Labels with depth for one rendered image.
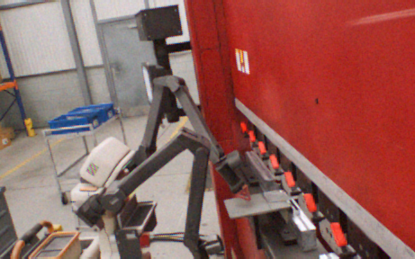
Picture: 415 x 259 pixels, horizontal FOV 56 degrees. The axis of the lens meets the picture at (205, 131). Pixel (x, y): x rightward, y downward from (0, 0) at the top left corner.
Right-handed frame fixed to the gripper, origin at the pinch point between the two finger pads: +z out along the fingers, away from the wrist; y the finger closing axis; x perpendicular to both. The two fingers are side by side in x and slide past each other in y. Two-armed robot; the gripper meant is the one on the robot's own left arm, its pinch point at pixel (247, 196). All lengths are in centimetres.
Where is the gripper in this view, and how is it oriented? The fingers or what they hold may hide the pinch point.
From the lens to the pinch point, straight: 179.0
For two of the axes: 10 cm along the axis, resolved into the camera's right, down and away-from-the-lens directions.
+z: 6.2, 7.4, 2.6
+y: -1.1, -2.5, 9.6
